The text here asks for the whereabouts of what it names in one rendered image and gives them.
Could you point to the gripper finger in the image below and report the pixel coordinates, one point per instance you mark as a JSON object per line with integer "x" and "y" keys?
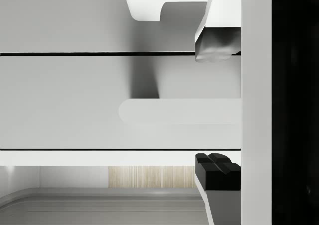
{"x": 216, "y": 43}
{"x": 216, "y": 175}

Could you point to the white cabinet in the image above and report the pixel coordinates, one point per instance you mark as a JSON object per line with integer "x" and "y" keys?
{"x": 62, "y": 23}

